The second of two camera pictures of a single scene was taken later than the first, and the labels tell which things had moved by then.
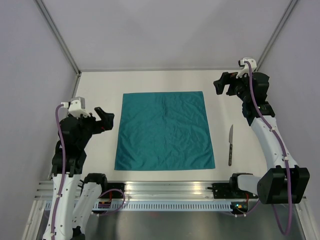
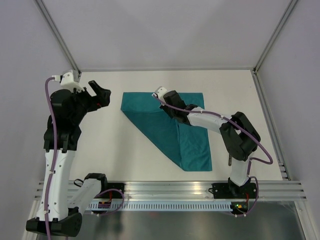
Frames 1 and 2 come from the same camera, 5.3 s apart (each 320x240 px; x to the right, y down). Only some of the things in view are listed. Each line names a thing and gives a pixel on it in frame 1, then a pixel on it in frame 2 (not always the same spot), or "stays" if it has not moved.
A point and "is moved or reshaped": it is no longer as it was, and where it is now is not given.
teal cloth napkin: (164, 131) is moved or reshaped
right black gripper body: (240, 85) -> (169, 110)
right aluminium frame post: (284, 18) stays
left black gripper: (105, 124) -> (101, 99)
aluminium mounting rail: (147, 191) stays
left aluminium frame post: (61, 42) stays
